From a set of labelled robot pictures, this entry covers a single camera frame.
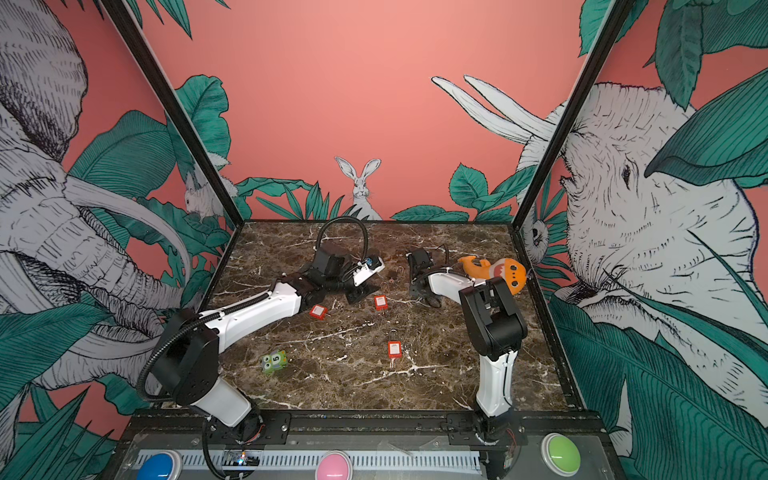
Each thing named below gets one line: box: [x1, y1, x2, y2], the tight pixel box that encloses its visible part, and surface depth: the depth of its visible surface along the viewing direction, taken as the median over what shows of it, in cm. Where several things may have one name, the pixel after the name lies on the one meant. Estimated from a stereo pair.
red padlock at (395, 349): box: [388, 340, 403, 359], surface depth 88 cm
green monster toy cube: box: [262, 350, 288, 374], surface depth 85 cm
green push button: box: [541, 432, 581, 477], surface depth 71 cm
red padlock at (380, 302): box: [374, 294, 389, 311], surface depth 97 cm
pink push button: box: [315, 449, 353, 480], surface depth 69 cm
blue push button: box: [136, 450, 182, 480], surface depth 69 cm
